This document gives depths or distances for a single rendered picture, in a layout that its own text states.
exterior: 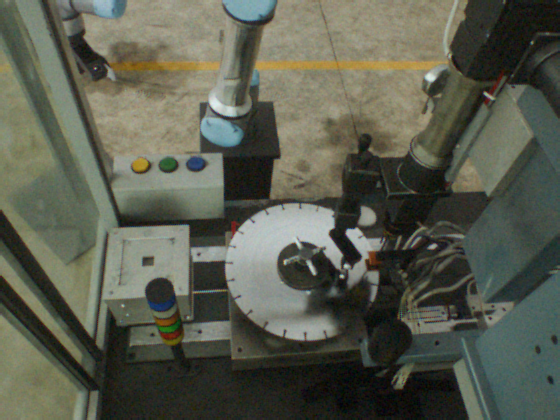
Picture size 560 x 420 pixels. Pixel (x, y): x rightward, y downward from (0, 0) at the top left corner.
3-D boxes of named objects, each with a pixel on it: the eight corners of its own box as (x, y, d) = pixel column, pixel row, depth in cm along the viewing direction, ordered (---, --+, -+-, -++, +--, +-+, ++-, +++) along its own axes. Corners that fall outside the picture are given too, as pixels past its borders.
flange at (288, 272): (338, 273, 100) (340, 268, 98) (295, 298, 96) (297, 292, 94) (309, 235, 105) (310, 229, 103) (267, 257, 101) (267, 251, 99)
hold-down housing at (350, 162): (330, 231, 92) (351, 163, 75) (330, 211, 94) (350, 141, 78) (358, 234, 92) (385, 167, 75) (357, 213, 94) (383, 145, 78)
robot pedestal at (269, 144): (192, 211, 221) (177, 87, 160) (276, 208, 226) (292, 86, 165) (192, 288, 198) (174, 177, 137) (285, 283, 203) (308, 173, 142)
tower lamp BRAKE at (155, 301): (146, 312, 73) (143, 304, 71) (148, 286, 76) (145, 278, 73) (175, 310, 74) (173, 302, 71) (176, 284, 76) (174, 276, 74)
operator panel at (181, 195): (121, 222, 127) (110, 188, 115) (125, 190, 133) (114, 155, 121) (224, 218, 130) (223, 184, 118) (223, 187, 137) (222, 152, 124)
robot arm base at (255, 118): (214, 111, 155) (213, 88, 146) (260, 110, 156) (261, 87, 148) (215, 145, 146) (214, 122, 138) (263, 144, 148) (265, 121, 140)
